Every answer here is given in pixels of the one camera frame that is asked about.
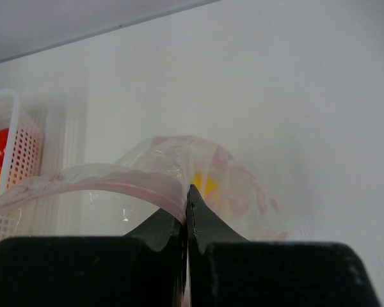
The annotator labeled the small yellow fake fruit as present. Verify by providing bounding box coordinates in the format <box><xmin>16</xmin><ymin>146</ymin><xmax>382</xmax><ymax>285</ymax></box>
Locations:
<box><xmin>192</xmin><ymin>172</ymin><xmax>221</xmax><ymax>211</ymax></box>

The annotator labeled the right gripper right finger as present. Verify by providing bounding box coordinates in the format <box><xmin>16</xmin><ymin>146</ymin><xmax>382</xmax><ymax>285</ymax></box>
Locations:
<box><xmin>186</xmin><ymin>186</ymin><xmax>380</xmax><ymax>306</ymax></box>

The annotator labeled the clear zip top bag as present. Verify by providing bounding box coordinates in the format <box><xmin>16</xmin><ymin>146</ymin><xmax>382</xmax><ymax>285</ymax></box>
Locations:
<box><xmin>0</xmin><ymin>136</ymin><xmax>287</xmax><ymax>240</ymax></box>

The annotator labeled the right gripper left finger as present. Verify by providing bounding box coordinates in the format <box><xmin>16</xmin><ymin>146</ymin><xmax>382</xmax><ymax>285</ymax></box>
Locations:
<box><xmin>0</xmin><ymin>210</ymin><xmax>183</xmax><ymax>306</ymax></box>

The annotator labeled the white plastic basket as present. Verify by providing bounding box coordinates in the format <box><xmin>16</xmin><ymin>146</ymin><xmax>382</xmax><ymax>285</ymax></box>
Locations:
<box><xmin>0</xmin><ymin>88</ymin><xmax>87</xmax><ymax>247</ymax></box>

